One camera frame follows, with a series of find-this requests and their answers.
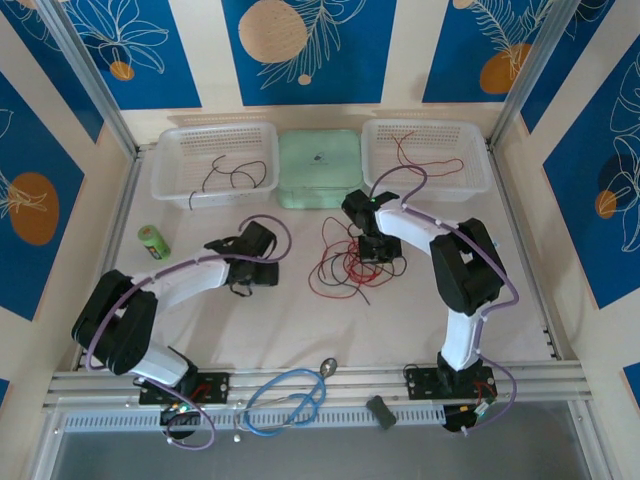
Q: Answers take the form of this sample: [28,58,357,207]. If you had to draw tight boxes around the green can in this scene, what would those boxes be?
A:
[138,223,171,262]

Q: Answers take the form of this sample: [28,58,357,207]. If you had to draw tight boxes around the grey slotted cable duct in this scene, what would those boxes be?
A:
[62,404,447,431]

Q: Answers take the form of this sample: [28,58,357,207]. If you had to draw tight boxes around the black rubber block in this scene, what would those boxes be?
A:
[366,394,397,430]

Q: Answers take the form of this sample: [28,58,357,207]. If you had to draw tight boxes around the aluminium frame post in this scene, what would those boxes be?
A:
[34,0,141,156]
[489,0,579,151]

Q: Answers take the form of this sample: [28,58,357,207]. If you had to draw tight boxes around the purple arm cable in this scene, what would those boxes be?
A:
[83,214,294,451]
[369,164,520,436]

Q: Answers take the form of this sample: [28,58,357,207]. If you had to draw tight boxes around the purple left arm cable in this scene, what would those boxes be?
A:
[83,214,294,451]

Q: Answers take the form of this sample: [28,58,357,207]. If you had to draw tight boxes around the aluminium side rail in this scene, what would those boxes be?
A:
[487,142,569,364]
[74,144,146,374]

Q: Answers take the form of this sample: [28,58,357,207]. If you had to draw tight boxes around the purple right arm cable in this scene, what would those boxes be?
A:
[369,164,520,436]

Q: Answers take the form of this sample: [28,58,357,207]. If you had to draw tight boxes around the white perforated plastic basket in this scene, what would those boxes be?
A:
[360,118,492,204]
[151,122,280,209]

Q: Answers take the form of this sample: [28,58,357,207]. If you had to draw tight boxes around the tangle of red black wires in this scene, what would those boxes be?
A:
[318,224,409,307]

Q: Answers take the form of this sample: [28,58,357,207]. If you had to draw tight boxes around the cream table cover sheet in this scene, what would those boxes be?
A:
[82,109,566,374]

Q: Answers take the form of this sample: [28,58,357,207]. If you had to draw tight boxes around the blue stethoscope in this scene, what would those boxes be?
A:
[232,357,339,444]

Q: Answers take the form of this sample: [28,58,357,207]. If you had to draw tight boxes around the black controller with wires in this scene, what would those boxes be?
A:
[158,402,202,441]
[442,398,501,435]

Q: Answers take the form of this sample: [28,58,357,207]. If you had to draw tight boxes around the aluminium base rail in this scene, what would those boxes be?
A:
[42,360,591,410]

